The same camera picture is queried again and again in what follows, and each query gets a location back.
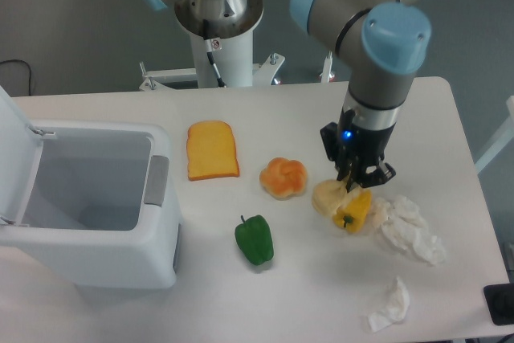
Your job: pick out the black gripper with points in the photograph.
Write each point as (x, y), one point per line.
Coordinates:
(357, 152)

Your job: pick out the pale square bread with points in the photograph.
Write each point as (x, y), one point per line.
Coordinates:
(331, 195)

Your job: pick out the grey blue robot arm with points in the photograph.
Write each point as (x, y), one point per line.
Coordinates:
(383, 42)

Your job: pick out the round knotted bread roll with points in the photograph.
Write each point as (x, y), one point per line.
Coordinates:
(283, 178)

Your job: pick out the yellow bell pepper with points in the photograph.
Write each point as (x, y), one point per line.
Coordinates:
(352, 216)

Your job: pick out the large crumpled white tissue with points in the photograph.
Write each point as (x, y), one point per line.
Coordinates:
(401, 224)

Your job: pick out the green bell pepper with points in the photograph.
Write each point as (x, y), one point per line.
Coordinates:
(254, 239)

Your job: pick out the orange toast slice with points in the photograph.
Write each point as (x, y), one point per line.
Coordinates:
(211, 151)

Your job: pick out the small crumpled white tissue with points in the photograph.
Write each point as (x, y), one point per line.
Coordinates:
(395, 308)

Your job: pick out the black device at edge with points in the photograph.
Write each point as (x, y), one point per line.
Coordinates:
(499, 299)

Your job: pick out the white open trash bin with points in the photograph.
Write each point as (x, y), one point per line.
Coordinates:
(93, 201)

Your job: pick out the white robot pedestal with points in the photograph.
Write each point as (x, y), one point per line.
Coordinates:
(221, 40)

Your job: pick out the white frame at right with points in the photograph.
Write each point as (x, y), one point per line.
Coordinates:
(497, 141)

